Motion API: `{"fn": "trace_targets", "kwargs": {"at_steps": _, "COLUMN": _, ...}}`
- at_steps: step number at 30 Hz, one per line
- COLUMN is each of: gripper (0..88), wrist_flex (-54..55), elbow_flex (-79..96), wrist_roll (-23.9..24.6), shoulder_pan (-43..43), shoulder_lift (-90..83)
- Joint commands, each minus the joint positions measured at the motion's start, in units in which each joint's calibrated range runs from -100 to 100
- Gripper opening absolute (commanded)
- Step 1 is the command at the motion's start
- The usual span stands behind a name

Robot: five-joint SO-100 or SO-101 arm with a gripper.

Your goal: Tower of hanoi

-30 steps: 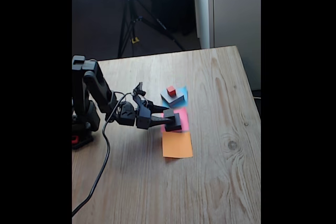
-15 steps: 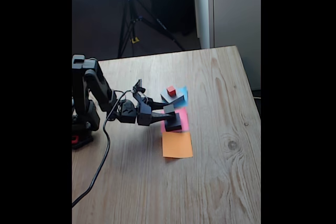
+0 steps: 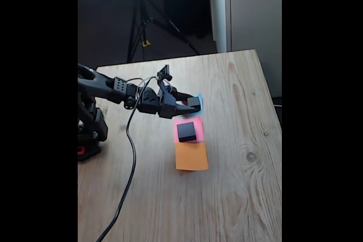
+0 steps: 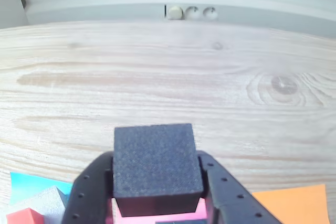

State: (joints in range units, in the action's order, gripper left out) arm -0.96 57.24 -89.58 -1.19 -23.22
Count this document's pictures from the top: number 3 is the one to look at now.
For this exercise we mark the yellow tag on tripod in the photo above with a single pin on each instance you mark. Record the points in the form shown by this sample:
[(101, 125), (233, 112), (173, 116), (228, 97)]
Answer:
[(146, 43)]

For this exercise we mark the orange paper sheet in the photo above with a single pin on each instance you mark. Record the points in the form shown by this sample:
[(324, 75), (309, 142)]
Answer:
[(191, 157)]

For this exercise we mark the medium black square block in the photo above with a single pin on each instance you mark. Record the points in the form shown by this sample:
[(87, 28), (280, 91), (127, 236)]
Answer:
[(186, 131)]

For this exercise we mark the pink paper sheet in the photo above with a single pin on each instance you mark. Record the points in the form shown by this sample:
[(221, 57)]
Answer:
[(200, 128)]

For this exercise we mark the white grey cabinet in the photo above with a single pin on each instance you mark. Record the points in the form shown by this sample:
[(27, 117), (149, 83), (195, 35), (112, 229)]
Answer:
[(255, 12)]

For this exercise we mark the black tripod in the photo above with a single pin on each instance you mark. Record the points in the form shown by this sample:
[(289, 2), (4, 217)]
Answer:
[(141, 21)]

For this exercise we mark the small dark grey cube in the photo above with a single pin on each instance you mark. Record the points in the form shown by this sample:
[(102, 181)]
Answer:
[(194, 101)]

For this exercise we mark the blue paper sheet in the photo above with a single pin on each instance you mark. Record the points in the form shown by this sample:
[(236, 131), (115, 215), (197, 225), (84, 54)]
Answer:
[(195, 114)]

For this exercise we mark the red black table clamp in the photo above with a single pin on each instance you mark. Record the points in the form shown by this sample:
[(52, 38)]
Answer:
[(80, 150)]

